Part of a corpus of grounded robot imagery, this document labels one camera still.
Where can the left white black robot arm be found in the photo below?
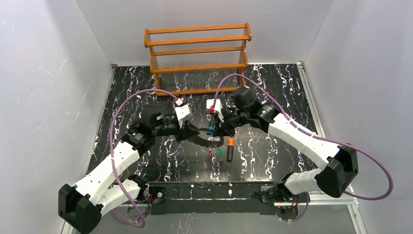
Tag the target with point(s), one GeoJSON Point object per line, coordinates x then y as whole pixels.
{"type": "Point", "coordinates": [106, 174]}

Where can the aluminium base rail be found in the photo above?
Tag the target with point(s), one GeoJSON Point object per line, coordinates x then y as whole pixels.
{"type": "Point", "coordinates": [162, 198]}

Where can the orange wooden shelf rack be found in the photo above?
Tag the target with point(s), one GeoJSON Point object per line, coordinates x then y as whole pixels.
{"type": "Point", "coordinates": [195, 49]}

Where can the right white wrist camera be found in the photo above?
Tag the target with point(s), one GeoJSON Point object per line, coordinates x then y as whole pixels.
{"type": "Point", "coordinates": [215, 107]}

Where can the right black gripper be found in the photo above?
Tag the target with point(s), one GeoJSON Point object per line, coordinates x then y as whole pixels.
{"type": "Point", "coordinates": [220, 128]}

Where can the orange capped black marker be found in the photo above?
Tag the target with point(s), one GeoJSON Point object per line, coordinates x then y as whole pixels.
{"type": "Point", "coordinates": [230, 150]}

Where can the blue capped black marker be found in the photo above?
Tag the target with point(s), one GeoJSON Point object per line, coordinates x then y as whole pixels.
{"type": "Point", "coordinates": [211, 126]}

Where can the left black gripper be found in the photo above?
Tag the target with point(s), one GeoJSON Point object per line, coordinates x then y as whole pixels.
{"type": "Point", "coordinates": [185, 131]}

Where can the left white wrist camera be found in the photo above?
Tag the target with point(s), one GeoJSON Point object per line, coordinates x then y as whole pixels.
{"type": "Point", "coordinates": [183, 112]}

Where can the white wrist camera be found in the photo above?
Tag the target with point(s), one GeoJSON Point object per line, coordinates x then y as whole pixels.
{"type": "Point", "coordinates": [215, 107]}
{"type": "Point", "coordinates": [183, 112]}

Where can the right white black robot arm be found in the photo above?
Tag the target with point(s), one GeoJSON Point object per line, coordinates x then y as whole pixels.
{"type": "Point", "coordinates": [336, 165]}

